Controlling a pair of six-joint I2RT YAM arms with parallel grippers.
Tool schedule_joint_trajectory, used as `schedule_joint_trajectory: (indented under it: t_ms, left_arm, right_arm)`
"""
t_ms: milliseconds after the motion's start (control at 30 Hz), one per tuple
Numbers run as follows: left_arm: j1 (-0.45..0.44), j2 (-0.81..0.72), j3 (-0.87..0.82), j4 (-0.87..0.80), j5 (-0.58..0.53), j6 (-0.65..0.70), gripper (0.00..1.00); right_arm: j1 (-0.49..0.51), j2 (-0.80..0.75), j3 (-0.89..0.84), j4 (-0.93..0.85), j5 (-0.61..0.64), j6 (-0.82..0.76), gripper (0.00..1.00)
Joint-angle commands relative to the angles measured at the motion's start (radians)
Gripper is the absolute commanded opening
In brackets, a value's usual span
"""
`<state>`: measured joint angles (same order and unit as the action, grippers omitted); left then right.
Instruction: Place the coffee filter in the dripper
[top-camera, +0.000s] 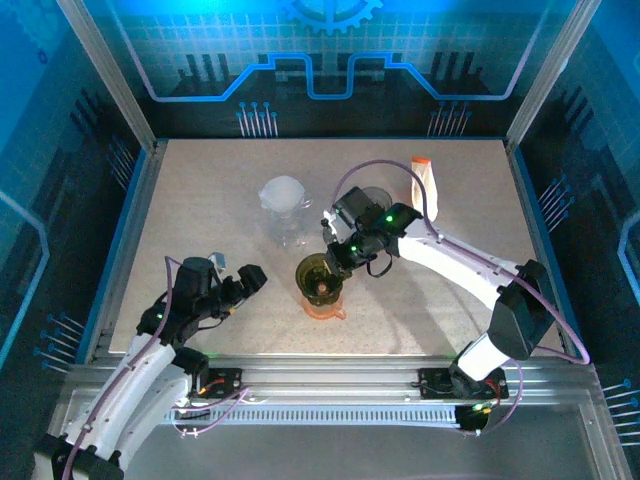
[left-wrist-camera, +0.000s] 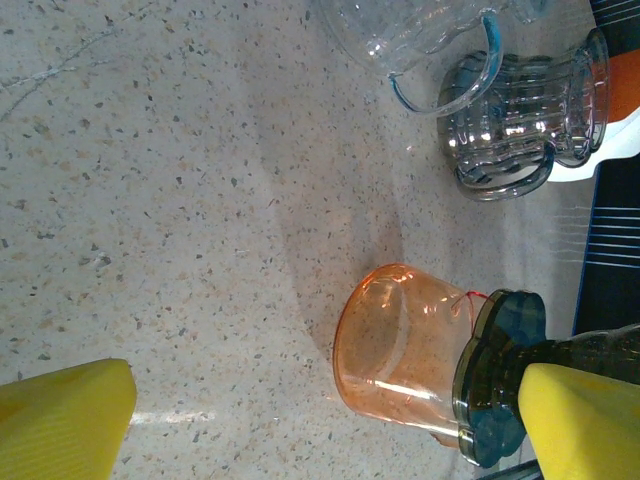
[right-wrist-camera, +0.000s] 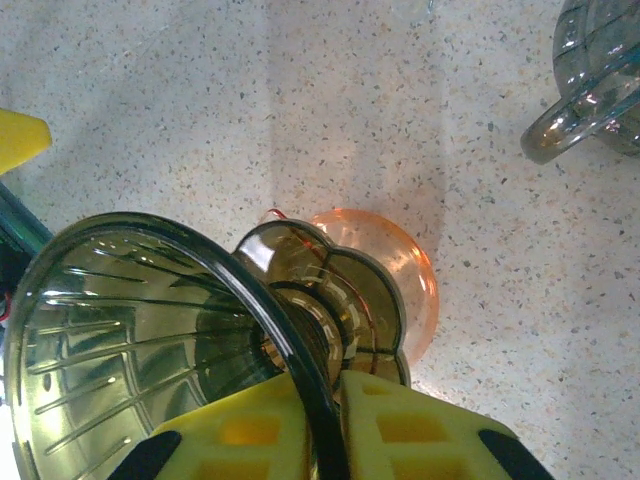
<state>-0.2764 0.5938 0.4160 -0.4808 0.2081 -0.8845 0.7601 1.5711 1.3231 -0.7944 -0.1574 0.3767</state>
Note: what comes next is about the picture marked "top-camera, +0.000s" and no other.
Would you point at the grey translucent measuring cup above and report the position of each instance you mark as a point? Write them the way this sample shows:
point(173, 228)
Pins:
point(382, 195)

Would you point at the orange glass cup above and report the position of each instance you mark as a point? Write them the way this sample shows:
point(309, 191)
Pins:
point(325, 312)

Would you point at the coffee filter pack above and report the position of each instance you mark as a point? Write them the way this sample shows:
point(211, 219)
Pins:
point(425, 190)

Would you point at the white paper coffee filter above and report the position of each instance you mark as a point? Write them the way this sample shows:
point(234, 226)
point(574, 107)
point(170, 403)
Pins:
point(282, 192)

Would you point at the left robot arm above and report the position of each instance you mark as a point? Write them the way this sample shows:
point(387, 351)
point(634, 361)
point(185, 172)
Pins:
point(125, 400)

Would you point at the clear glass server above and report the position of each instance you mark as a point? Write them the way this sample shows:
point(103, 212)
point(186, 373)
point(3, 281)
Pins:
point(287, 230)

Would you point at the grey metal base panel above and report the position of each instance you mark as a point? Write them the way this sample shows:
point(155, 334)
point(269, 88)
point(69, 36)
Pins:
point(325, 455)

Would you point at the black control box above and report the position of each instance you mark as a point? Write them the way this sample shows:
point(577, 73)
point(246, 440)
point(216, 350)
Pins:
point(472, 422)

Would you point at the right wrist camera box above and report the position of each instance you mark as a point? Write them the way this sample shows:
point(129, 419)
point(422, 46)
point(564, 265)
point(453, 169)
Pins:
point(331, 227)

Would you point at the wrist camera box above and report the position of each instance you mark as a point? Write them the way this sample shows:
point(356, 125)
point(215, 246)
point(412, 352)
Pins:
point(331, 227)
point(216, 262)

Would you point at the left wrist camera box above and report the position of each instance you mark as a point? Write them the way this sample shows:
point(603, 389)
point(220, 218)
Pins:
point(216, 262)

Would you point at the aluminium side rail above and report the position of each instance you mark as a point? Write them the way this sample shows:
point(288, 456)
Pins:
point(125, 250)
point(515, 155)

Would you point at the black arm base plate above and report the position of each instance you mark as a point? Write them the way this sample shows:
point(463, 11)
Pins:
point(230, 382)
point(430, 387)

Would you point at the aluminium mounting rail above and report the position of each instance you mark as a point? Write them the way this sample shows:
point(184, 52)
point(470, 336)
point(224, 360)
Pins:
point(325, 380)

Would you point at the aluminium frame post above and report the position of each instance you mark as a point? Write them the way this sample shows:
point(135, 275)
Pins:
point(115, 85)
point(545, 85)

